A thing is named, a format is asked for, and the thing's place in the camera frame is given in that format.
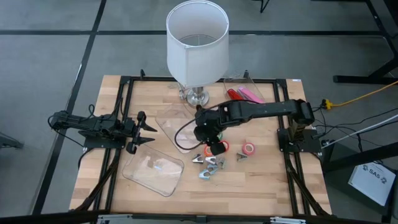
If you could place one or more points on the black staple remover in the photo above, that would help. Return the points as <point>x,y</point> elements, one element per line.
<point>196,159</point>

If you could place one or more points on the black desk leg frame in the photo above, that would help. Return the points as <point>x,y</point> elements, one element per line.
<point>367,79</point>

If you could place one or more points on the lavender staple remover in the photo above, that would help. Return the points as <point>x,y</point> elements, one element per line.
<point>211,160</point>

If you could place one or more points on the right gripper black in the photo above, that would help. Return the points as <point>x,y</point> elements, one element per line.
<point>206,127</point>

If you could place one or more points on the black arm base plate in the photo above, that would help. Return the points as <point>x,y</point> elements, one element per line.
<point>102,143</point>
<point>284,140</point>

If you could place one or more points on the black equipment stand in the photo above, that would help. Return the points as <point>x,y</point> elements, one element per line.
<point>339,186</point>

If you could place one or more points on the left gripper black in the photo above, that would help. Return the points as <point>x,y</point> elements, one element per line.
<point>129,132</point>

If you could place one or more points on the red stapler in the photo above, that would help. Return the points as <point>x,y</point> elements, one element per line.
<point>233,94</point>

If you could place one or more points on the silver metal bracket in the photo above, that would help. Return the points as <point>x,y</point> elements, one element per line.
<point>115,218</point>
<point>287,220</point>

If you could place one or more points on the pink stapler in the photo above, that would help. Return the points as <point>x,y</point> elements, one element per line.
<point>250,95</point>

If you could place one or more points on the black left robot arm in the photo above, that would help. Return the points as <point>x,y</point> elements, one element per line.
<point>93,124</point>

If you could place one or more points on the black tripod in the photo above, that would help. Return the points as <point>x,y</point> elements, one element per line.
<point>263,4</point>

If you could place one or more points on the white shade chrome table lamp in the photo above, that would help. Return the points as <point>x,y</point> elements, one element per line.
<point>199,62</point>

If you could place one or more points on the red tape roll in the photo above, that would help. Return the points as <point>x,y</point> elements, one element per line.
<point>227,145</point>

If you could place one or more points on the light blue staple remover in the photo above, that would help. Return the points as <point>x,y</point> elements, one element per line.
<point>203,175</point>
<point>213,169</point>

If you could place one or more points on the dark grey furniture foot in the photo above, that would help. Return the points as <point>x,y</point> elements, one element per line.
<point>9,141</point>

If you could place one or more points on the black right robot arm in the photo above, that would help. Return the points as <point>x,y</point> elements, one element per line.
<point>267,109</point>

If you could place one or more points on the black aluminium rig frame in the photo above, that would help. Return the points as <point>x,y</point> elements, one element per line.
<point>149,79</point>

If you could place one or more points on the clear plastic tray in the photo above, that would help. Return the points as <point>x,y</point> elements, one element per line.
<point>149,177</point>
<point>169,130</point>
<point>245,85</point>

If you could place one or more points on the white SA5 paper sign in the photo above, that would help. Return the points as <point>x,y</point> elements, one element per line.
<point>371,182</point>

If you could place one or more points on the pink tape roll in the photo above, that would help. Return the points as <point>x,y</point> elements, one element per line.
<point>244,148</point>

